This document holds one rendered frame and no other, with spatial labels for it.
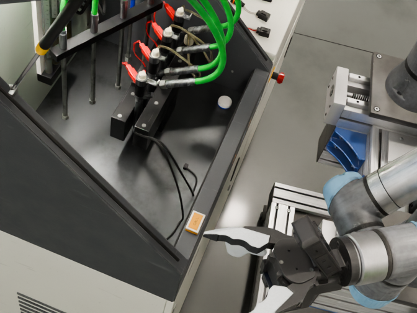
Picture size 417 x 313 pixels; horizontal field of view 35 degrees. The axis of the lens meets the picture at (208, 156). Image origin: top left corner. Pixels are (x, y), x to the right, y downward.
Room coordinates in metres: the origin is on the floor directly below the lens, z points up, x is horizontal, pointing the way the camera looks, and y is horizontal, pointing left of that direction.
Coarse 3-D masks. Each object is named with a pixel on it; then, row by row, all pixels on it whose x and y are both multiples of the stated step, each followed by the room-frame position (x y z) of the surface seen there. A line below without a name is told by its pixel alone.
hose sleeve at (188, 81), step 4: (168, 80) 0.99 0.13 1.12; (172, 80) 0.98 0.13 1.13; (176, 80) 0.98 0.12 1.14; (180, 80) 0.98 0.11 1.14; (184, 80) 0.98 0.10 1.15; (188, 80) 0.97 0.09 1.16; (192, 80) 0.97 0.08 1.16; (168, 84) 0.98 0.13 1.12; (172, 84) 0.97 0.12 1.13; (176, 84) 0.97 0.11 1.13; (180, 84) 0.97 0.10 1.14; (184, 84) 0.97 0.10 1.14; (188, 84) 0.97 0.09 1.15; (192, 84) 0.97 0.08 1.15; (196, 84) 0.97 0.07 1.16
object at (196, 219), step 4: (192, 216) 0.76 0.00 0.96; (196, 216) 0.76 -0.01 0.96; (200, 216) 0.76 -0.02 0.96; (192, 220) 0.74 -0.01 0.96; (196, 220) 0.75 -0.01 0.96; (200, 220) 0.75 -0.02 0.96; (192, 224) 0.73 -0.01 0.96; (196, 224) 0.74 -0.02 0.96; (192, 228) 0.73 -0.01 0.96; (196, 228) 0.73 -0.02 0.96; (192, 232) 0.72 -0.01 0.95
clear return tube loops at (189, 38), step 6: (192, 12) 1.25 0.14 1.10; (186, 30) 1.19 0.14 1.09; (186, 36) 1.26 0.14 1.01; (192, 36) 1.18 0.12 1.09; (186, 42) 1.25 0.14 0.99; (192, 42) 1.26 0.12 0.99; (198, 42) 1.24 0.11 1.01; (168, 48) 1.11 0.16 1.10; (204, 54) 1.22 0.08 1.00; (210, 54) 1.18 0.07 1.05; (186, 60) 1.10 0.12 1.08; (210, 60) 1.18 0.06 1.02
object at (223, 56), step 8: (64, 0) 1.01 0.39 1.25; (192, 0) 0.98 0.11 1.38; (200, 8) 0.98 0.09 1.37; (208, 16) 0.98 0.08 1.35; (208, 24) 0.97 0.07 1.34; (64, 32) 1.01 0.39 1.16; (216, 32) 0.97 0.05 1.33; (216, 40) 0.97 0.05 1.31; (224, 48) 0.97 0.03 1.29; (224, 56) 0.96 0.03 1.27; (224, 64) 0.96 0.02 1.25; (216, 72) 0.96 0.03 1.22; (200, 80) 0.97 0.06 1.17; (208, 80) 0.96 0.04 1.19
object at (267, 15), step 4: (232, 0) 1.46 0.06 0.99; (244, 4) 1.46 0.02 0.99; (244, 8) 1.45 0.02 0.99; (248, 12) 1.44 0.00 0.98; (252, 12) 1.44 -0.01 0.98; (256, 12) 1.44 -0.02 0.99; (260, 12) 1.44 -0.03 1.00; (264, 12) 1.44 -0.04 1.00; (260, 16) 1.43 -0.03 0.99; (264, 16) 1.43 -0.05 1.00; (268, 16) 1.43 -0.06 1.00; (264, 20) 1.43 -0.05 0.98
